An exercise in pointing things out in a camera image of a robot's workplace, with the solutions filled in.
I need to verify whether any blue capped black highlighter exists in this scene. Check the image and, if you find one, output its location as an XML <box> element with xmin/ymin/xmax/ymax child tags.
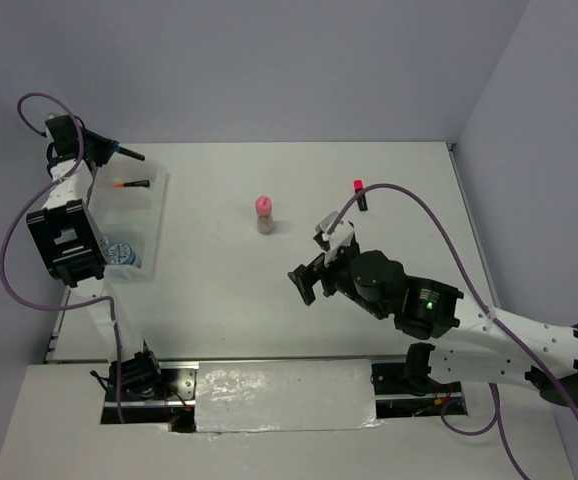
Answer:
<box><xmin>112</xmin><ymin>144</ymin><xmax>146</xmax><ymax>161</ymax></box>

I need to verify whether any orange capped black highlighter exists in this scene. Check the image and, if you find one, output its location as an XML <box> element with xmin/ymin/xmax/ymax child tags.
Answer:
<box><xmin>113</xmin><ymin>179</ymin><xmax>151</xmax><ymax>189</ymax></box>

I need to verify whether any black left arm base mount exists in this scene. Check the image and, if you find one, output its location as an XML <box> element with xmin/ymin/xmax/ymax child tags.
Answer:
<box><xmin>89</xmin><ymin>361</ymin><xmax>199</xmax><ymax>433</ymax></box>

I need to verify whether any pink capped small bottle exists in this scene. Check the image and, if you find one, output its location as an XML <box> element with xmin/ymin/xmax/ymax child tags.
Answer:
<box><xmin>255</xmin><ymin>196</ymin><xmax>274</xmax><ymax>234</ymax></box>

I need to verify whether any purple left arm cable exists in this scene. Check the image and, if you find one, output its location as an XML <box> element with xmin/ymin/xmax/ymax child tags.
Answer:
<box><xmin>0</xmin><ymin>92</ymin><xmax>125</xmax><ymax>421</ymax></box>

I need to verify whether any blue round jar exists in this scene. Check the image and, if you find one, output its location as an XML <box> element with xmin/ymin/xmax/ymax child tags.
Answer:
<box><xmin>107</xmin><ymin>242</ymin><xmax>139</xmax><ymax>266</ymax></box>
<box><xmin>100</xmin><ymin>236</ymin><xmax>109</xmax><ymax>256</ymax></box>

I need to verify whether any clear plastic compartment organizer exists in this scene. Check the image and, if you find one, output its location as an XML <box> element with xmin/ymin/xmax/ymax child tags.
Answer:
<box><xmin>88</xmin><ymin>156</ymin><xmax>168</xmax><ymax>284</ymax></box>

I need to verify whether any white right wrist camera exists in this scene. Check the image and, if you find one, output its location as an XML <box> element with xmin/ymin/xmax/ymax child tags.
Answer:
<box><xmin>313</xmin><ymin>211</ymin><xmax>355</xmax><ymax>267</ymax></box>

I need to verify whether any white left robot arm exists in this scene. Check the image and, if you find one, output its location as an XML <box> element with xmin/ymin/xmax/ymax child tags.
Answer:
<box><xmin>26</xmin><ymin>114</ymin><xmax>165</xmax><ymax>399</ymax></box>

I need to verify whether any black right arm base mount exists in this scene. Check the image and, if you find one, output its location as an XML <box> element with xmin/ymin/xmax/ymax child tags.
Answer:
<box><xmin>370</xmin><ymin>343</ymin><xmax>467</xmax><ymax>420</ymax></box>

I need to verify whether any silver reflective tape sheet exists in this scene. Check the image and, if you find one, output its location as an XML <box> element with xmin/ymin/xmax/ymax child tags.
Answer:
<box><xmin>195</xmin><ymin>359</ymin><xmax>379</xmax><ymax>434</ymax></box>

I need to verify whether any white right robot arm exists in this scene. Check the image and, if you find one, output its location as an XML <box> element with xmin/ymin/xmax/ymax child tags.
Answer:
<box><xmin>288</xmin><ymin>247</ymin><xmax>578</xmax><ymax>407</ymax></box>

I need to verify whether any pink capped black highlighter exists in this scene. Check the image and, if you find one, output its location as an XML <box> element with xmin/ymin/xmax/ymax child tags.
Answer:
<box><xmin>353</xmin><ymin>179</ymin><xmax>368</xmax><ymax>212</ymax></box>

